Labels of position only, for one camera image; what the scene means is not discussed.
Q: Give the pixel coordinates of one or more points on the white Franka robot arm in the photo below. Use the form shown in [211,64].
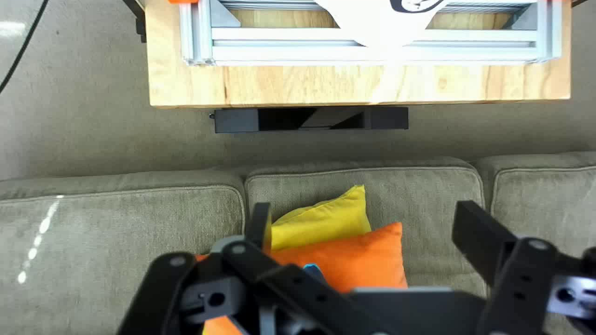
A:
[383,28]

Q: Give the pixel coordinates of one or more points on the grey-green fabric sofa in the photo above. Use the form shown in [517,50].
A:
[94,248]

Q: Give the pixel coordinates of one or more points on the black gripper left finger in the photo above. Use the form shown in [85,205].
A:
[292,281]

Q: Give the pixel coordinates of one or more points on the orange clamp piece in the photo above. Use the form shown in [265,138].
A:
[184,2]

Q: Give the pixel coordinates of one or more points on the yellow pillow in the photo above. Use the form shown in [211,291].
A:
[323,224]

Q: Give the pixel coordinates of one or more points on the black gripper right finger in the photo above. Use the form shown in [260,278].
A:
[522,279]

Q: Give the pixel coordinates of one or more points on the orange pillow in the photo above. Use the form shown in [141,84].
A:
[360,261]

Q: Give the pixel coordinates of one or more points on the black table leg frame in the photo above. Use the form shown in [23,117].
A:
[239,121]

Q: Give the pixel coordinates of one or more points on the wooden table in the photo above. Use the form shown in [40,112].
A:
[280,84]

